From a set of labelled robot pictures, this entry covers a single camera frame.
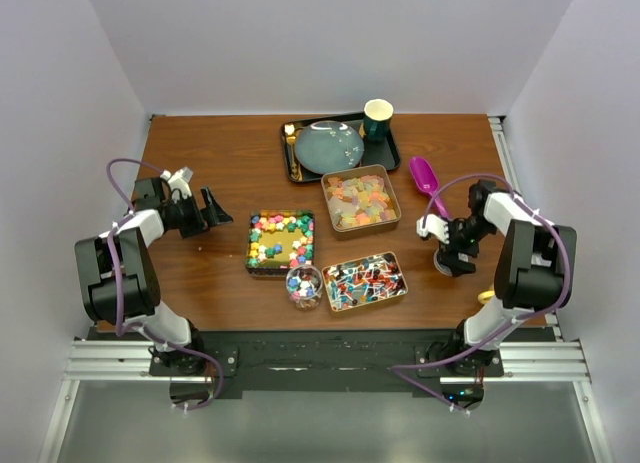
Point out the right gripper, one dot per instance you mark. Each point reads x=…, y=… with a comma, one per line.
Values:
x=449, y=254

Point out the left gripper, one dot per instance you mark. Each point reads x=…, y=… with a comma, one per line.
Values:
x=198, y=225

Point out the silver jar lid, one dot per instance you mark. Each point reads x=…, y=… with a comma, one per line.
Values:
x=445, y=262

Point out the gold tin of star candies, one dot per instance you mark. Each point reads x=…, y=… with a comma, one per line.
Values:
x=279, y=240

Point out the purple plastic scoop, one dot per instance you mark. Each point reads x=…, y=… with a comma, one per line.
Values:
x=427, y=183

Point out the clear glass jar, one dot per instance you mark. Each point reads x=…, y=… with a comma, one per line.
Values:
x=304, y=285

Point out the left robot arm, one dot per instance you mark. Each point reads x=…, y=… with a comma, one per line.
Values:
x=117, y=278

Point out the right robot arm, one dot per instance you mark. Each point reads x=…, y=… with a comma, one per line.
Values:
x=533, y=274

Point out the tin of gummy candies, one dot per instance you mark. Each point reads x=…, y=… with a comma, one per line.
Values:
x=360, y=202

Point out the yellow mug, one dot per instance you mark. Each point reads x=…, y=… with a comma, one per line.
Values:
x=484, y=297

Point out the tin of lollipops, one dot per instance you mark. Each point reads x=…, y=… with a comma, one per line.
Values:
x=362, y=282

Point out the gold spoon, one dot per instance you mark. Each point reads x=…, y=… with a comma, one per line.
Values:
x=290, y=138

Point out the blue ceramic plate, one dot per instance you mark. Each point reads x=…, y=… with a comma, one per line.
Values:
x=328, y=146

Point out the dark green cup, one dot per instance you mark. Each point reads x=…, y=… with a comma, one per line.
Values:
x=376, y=120

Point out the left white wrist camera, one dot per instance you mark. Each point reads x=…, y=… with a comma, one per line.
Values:
x=178, y=183

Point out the aluminium frame rail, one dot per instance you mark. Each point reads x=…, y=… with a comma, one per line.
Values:
x=114, y=406

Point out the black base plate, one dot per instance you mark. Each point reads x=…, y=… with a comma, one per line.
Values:
x=335, y=361

